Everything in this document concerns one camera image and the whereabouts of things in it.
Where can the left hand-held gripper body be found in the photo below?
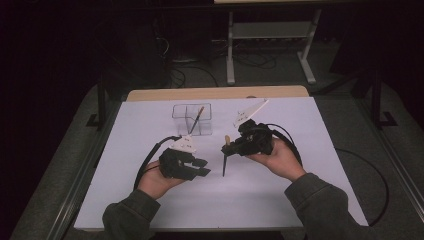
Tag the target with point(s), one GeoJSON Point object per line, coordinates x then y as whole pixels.
{"type": "Point", "coordinates": [173, 165]}

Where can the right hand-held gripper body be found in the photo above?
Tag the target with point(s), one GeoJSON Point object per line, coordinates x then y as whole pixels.
{"type": "Point", "coordinates": [256, 138]}

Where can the clear plastic compartment organizer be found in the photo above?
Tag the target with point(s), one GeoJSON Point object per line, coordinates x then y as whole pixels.
{"type": "Point", "coordinates": [206, 128]}

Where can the person's left hand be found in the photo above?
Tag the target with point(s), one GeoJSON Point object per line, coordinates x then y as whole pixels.
{"type": "Point", "coordinates": [153, 181]}

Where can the person's right hand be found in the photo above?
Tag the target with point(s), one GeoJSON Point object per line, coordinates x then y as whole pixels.
{"type": "Point", "coordinates": [281, 160]}

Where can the light wooden table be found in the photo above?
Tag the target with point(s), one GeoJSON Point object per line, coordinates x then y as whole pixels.
{"type": "Point", "coordinates": [216, 93]}

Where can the black metal stand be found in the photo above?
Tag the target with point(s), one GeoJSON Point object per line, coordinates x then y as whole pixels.
{"type": "Point", "coordinates": [101, 103]}
{"type": "Point", "coordinates": [376, 100]}

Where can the aluminium frame rail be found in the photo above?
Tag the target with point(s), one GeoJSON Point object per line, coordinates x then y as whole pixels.
{"type": "Point", "coordinates": [396, 160]}
{"type": "Point", "coordinates": [76, 190]}

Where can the white metal desk frame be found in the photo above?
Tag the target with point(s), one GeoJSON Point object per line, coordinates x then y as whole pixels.
{"type": "Point", "coordinates": [270, 30]}

